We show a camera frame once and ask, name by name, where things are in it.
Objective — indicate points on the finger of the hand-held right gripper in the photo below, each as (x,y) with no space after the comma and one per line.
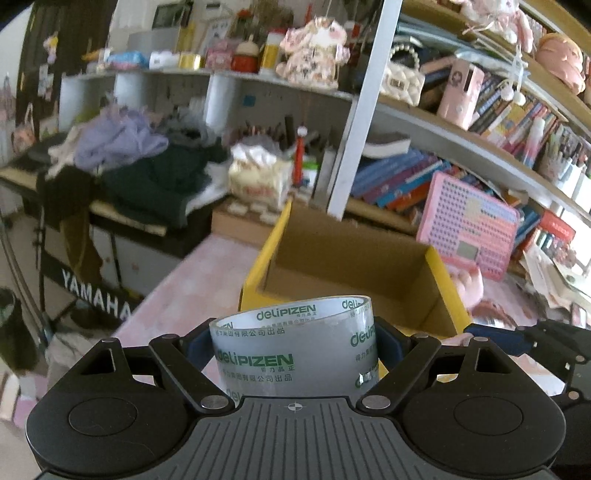
(496,338)
(561,333)

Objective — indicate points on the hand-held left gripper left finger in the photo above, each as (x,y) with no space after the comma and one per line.
(201,347)

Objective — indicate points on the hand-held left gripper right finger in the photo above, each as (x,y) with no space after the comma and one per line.
(387,344)

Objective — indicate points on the clear tape roll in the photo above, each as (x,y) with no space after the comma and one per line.
(295,350)

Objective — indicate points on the yellow cardboard box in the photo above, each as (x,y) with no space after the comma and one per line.
(346,258)

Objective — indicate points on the pink plush toy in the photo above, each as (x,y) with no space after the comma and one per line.
(472,288)

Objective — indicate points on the stack of loose papers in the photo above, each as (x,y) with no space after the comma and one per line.
(554,277)

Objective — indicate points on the pink printed desk mat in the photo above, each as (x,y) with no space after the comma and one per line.
(194,277)

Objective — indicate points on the red printed box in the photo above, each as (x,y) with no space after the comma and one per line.
(556,226)

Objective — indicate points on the row of blue books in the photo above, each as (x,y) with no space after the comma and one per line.
(526,226)

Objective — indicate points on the pink learning tablet toy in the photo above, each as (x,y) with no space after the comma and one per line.
(466,226)

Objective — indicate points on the black electric keyboard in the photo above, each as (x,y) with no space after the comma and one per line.
(92,295)

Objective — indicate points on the row of upright books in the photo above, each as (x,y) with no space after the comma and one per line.
(401,180)

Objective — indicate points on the dark green cloth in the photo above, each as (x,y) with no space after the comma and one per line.
(157,184)

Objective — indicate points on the white pen holders with pens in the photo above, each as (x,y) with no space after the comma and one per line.
(565,161)

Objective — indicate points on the crumpled plastic tissue bag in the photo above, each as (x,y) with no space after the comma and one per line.
(258,175)

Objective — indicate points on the grey lying book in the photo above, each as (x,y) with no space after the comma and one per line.
(387,145)

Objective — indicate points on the red tube bottle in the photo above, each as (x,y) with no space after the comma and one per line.
(299,154)

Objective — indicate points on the row of thin colourful books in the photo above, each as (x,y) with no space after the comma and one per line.
(512,115)

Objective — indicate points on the purple cloth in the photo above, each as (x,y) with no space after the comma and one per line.
(120,138)

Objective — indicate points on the white bookshelf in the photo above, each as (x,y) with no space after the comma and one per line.
(364,115)

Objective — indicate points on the white hanging pompoms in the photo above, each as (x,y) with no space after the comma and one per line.
(512,90)

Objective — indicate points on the pink box with round window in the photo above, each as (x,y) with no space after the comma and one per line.
(459,92)

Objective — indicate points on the white quilted handbag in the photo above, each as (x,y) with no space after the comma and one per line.
(404,78)

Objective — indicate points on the peach plush toy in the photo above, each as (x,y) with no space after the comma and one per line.
(561,60)

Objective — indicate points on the red round doll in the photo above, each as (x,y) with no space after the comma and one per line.
(244,55)

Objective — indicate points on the floral doll dress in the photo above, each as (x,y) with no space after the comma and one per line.
(311,53)

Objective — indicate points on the yellow white cylinder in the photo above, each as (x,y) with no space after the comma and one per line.
(271,50)

